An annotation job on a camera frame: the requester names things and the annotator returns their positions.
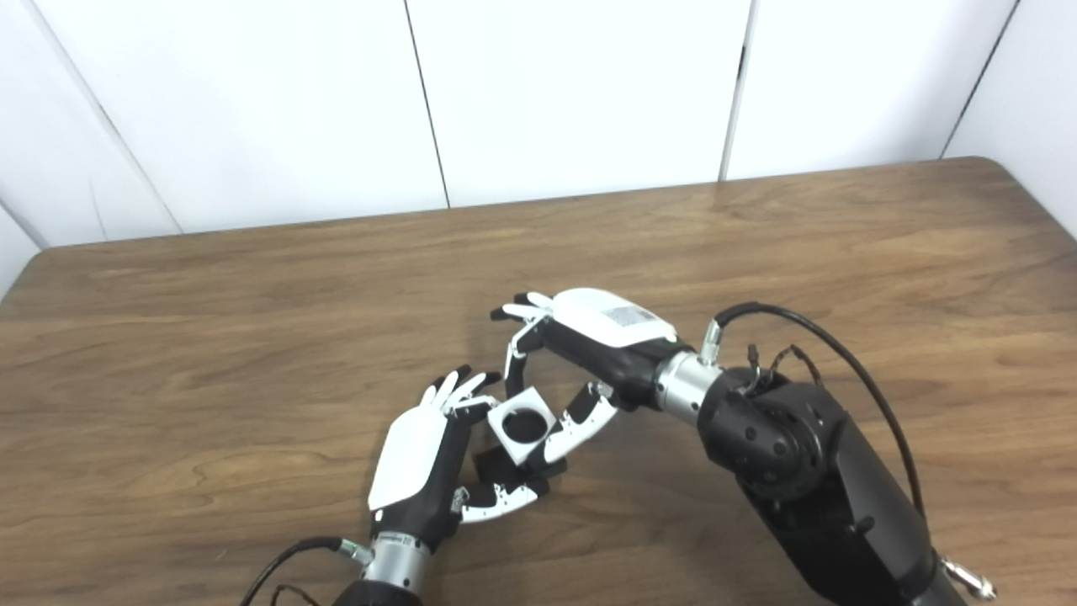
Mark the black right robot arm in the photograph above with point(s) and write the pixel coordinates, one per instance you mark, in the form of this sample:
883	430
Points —
808	471

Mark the white square piece with hole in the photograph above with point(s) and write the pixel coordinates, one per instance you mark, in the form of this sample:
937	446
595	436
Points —
517	450

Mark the black peg with base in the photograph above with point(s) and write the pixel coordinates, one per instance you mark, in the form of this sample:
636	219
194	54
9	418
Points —
492	467

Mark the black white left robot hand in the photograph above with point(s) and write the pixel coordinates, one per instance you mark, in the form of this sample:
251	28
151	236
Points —
412	459

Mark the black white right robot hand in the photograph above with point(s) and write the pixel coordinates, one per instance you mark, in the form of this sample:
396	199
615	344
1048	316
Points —
606	337

